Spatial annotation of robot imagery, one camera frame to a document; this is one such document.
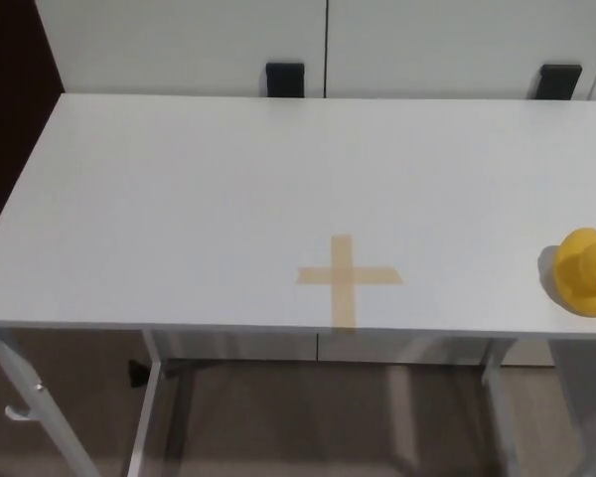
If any white cabinet panel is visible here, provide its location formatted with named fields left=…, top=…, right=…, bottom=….
left=31, top=0, right=329, bottom=98
left=324, top=0, right=596, bottom=103

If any white desk leg with hook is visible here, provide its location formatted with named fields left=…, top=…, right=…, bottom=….
left=0, top=327, right=103, bottom=477

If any black floor foot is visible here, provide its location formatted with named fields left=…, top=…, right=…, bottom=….
left=126, top=360, right=151, bottom=389

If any yellow rubber duck toy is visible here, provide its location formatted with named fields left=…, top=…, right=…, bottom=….
left=553, top=227, right=596, bottom=319

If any black cabinet bracket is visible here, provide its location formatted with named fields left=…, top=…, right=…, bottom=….
left=265, top=61, right=307, bottom=99
left=535, top=62, right=584, bottom=102

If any dark brown wall panel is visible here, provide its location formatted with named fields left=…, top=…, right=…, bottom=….
left=0, top=0, right=67, bottom=221

